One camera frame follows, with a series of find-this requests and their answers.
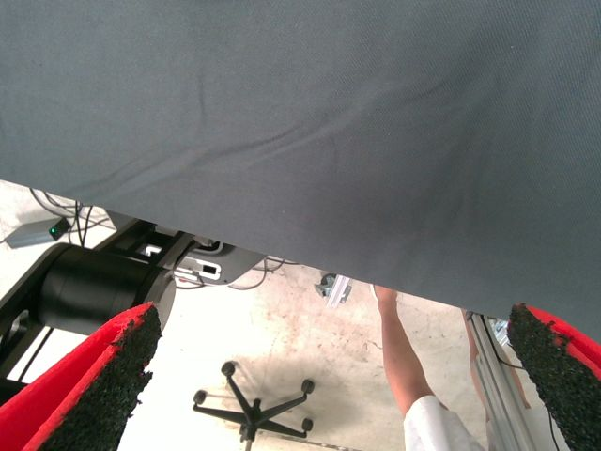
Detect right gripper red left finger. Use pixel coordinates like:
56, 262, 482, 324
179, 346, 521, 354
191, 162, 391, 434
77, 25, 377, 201
0, 302, 163, 451

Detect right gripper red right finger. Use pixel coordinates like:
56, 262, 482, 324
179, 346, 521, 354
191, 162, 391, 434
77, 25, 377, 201
506, 303, 601, 451

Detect aluminium profile beam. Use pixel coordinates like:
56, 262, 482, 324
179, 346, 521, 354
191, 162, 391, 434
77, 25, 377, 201
464, 309, 536, 451

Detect white shorts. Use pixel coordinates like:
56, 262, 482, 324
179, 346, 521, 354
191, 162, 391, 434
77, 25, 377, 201
403, 394, 564, 451

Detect grey box with green light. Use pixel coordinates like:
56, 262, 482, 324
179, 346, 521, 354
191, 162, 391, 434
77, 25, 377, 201
5, 216, 71, 249

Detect white panel with port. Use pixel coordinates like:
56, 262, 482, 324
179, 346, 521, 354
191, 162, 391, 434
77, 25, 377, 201
174, 260, 223, 286

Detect black office chair base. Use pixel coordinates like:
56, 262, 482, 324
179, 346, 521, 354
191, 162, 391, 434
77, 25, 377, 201
192, 360, 316, 451

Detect dark grey table cloth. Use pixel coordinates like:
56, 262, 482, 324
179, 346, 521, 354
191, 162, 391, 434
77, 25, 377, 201
0, 0, 601, 333

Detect black frame with cylinder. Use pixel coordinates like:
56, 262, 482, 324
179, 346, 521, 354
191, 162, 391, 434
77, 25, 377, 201
0, 219, 264, 391

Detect black floor cable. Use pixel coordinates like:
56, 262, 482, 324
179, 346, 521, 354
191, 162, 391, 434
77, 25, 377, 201
27, 187, 112, 248

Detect aluminium bracket with caster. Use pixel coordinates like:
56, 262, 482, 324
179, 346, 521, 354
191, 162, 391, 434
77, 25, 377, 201
313, 274, 353, 309

